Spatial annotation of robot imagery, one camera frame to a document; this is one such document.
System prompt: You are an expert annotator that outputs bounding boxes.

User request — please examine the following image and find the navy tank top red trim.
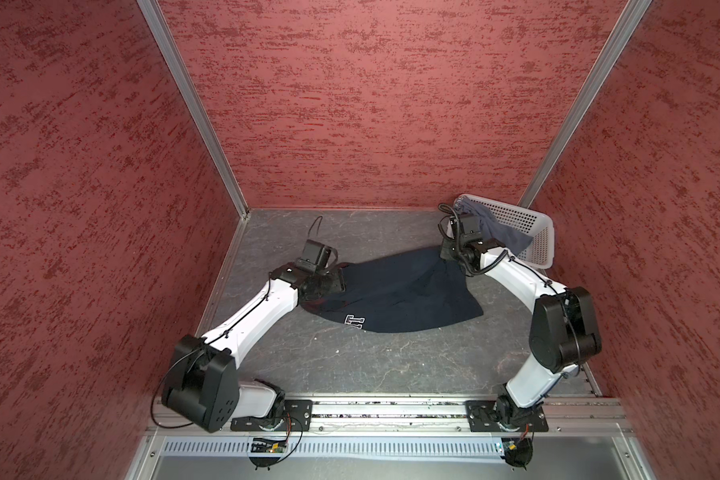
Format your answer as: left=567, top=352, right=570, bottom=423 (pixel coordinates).
left=299, top=246, right=483, bottom=333

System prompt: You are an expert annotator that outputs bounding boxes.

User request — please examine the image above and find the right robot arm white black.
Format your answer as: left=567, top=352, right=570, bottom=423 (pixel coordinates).
left=441, top=233, right=602, bottom=431

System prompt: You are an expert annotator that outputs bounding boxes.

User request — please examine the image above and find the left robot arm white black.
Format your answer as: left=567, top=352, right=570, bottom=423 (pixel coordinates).
left=156, top=263, right=346, bottom=433

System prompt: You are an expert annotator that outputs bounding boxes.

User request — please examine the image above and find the grey blue tank top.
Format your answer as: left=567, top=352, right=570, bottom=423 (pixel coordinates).
left=454, top=198, right=533, bottom=255

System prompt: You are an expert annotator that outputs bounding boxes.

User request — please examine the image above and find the white plastic laundry basket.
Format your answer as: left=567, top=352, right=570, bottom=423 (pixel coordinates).
left=453, top=194, right=555, bottom=270

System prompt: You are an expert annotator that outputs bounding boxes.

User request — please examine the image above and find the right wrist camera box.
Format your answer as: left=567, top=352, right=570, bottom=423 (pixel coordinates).
left=451, top=214, right=483, bottom=242

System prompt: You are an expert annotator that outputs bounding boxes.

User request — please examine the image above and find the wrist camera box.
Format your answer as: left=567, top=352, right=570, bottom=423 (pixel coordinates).
left=295, top=239, right=337, bottom=274
left=451, top=214, right=483, bottom=242

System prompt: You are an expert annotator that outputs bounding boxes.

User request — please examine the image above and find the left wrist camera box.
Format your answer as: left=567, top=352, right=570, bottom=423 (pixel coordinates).
left=295, top=239, right=337, bottom=274

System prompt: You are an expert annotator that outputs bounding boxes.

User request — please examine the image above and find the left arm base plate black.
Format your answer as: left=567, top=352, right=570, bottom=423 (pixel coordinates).
left=229, top=399, right=314, bottom=433

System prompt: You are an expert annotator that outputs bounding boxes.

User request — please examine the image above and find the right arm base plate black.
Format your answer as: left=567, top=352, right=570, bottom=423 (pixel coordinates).
left=465, top=397, right=549, bottom=434

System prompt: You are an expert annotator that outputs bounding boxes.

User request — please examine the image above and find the left controller board with wires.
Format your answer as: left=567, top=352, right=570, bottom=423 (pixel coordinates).
left=248, top=437, right=289, bottom=470

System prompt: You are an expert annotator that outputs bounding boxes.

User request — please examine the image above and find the controller board with wires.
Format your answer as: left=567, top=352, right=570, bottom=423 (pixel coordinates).
left=502, top=438, right=534, bottom=469
left=248, top=437, right=289, bottom=470

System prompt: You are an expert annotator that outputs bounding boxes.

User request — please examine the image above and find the aluminium mounting rail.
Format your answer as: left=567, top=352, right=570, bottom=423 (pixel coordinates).
left=146, top=394, right=634, bottom=437

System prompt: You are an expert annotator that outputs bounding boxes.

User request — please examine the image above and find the right controller board with wires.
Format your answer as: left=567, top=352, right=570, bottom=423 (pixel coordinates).
left=502, top=438, right=534, bottom=469

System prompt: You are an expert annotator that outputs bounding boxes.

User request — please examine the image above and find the white slotted cable duct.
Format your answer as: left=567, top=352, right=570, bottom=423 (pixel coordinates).
left=160, top=436, right=504, bottom=462

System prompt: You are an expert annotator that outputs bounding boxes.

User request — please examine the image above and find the right aluminium corner post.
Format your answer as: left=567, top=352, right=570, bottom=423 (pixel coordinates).
left=519, top=0, right=652, bottom=208

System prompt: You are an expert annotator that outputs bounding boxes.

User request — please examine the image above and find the aluminium corner post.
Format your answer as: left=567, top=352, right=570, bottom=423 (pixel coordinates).
left=519, top=0, right=652, bottom=208
left=137, top=0, right=250, bottom=221

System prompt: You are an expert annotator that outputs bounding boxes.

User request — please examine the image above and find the left aluminium corner post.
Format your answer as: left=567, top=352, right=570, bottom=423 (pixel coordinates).
left=137, top=0, right=250, bottom=221

